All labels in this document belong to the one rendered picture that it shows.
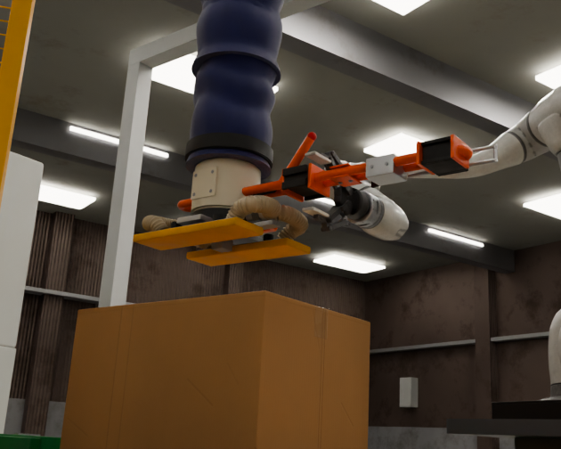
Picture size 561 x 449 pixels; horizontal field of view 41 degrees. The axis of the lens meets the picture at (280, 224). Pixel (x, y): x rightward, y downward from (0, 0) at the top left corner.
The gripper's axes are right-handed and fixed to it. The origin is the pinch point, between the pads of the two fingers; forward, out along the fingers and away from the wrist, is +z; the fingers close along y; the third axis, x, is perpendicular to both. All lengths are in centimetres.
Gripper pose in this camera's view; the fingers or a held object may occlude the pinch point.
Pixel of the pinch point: (311, 182)
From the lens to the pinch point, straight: 175.2
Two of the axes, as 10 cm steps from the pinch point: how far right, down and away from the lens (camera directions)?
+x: -7.9, 1.3, 5.9
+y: -0.5, 9.6, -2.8
